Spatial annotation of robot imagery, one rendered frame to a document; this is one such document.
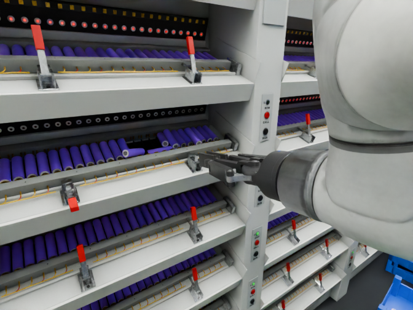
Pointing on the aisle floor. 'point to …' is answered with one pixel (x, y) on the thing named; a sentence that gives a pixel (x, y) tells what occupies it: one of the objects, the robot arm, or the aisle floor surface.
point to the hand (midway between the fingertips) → (213, 160)
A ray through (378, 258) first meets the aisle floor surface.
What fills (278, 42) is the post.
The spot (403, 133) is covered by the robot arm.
